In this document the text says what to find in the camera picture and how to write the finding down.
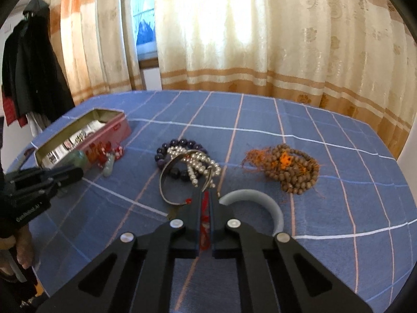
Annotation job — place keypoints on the printed paper in tin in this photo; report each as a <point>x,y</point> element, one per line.
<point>69,143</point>

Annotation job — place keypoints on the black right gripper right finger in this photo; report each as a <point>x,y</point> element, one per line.
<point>276,273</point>

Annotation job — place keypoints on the light blue jade bangle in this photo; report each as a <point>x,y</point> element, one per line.
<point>260,198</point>

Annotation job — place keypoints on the brown wooden bead mala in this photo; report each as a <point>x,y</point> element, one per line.
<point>295,170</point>

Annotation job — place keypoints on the green jade bangle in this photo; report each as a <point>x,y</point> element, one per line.
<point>74,158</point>

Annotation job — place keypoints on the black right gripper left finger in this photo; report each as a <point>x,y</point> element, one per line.
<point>135,273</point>

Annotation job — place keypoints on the silver metal bangle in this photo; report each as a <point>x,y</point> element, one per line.
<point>200,170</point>

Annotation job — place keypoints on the pink metal tin box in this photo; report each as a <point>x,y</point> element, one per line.
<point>99,130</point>

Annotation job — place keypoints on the person left hand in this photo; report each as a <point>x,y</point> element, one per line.
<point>22,241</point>

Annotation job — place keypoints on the cream gold curtain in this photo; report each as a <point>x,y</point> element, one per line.
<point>95,46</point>
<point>353,57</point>

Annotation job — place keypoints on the cream gold left curtain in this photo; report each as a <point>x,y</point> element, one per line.
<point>95,46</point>

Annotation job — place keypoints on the blue checked bed sheet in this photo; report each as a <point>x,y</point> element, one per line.
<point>342,193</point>

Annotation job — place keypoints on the window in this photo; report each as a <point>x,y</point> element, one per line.
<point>144,28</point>

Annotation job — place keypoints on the dark hanging clothes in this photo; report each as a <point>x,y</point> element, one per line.
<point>34,90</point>

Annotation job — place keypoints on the cream gold right curtain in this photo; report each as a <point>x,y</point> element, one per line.
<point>353,57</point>

